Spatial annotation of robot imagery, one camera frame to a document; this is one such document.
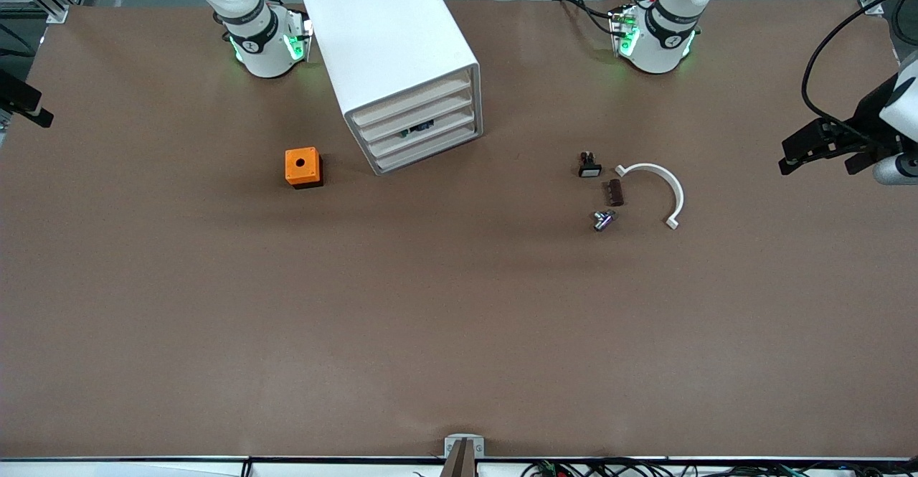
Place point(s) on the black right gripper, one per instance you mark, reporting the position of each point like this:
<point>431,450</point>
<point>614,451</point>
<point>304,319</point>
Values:
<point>16,95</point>

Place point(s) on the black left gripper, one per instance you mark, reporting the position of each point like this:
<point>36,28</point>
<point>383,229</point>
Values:
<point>865,124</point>

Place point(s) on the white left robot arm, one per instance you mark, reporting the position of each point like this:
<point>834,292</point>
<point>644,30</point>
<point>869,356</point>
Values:
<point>660,54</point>

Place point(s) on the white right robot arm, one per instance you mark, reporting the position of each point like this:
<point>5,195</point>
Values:
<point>262,54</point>

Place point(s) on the white curved plastic arc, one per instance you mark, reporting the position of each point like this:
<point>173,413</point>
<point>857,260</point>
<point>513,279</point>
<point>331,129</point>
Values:
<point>649,168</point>

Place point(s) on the brown terminal block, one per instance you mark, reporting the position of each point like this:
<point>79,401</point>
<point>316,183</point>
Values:
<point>615,193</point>

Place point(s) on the silver metal connector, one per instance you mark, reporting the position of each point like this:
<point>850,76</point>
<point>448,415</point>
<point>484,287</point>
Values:
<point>604,220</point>

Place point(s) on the orange box with hole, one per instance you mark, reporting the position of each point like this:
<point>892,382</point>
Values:
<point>292,172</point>

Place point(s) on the small blue green component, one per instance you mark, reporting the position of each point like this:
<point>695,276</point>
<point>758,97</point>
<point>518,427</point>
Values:
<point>422,128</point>

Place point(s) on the black switch white face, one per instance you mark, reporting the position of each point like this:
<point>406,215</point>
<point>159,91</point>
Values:
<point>589,169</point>

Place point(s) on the white table edge rail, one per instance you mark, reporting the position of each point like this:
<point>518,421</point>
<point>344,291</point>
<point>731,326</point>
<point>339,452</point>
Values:
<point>143,468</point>

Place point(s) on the grey metal mount bracket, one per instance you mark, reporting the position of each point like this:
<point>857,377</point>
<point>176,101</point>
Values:
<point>452,445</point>

